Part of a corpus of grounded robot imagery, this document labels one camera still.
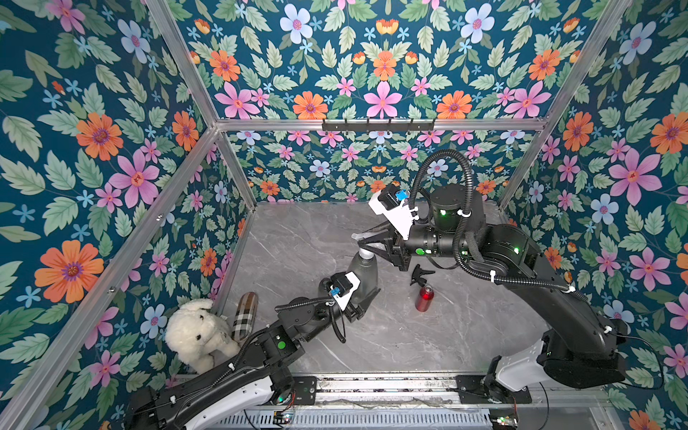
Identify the smoky spray bottle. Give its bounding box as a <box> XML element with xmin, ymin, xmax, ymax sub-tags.
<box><xmin>349</xmin><ymin>253</ymin><xmax>379</xmax><ymax>301</ymax></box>

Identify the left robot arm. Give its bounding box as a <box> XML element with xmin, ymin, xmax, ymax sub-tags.
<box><xmin>124</xmin><ymin>290</ymin><xmax>380</xmax><ymax>429</ymax></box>

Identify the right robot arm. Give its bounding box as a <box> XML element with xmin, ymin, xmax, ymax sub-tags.
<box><xmin>358</xmin><ymin>150</ymin><xmax>628</xmax><ymax>403</ymax></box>

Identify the red can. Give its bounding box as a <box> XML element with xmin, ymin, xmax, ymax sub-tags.
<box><xmin>415</xmin><ymin>286</ymin><xmax>435</xmax><ymax>313</ymax></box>

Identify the plaid cylinder pouch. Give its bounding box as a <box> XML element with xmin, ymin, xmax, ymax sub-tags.
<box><xmin>231</xmin><ymin>291</ymin><xmax>259</xmax><ymax>344</ymax></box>

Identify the white plush dog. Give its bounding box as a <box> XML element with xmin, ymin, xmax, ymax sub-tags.
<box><xmin>165</xmin><ymin>298</ymin><xmax>240</xmax><ymax>374</ymax></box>

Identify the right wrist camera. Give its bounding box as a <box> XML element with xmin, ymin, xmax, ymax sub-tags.
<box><xmin>368</xmin><ymin>184</ymin><xmax>419</xmax><ymax>240</ymax></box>

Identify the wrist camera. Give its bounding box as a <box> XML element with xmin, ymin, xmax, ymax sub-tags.
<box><xmin>329</xmin><ymin>272</ymin><xmax>361</xmax><ymax>311</ymax></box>
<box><xmin>368</xmin><ymin>184</ymin><xmax>419</xmax><ymax>240</ymax></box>

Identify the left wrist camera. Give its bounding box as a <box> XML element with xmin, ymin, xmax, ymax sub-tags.
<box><xmin>329</xmin><ymin>272</ymin><xmax>361</xmax><ymax>311</ymax></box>

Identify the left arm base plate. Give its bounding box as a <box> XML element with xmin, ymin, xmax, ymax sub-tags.
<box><xmin>271</xmin><ymin>376</ymin><xmax>318</xmax><ymax>408</ymax></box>

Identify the black hook rail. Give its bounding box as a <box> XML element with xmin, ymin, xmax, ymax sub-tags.
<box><xmin>321</xmin><ymin>118</ymin><xmax>435</xmax><ymax>134</ymax></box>

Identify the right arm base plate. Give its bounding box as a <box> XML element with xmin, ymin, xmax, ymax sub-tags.
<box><xmin>453</xmin><ymin>356</ymin><xmax>532</xmax><ymax>405</ymax></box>

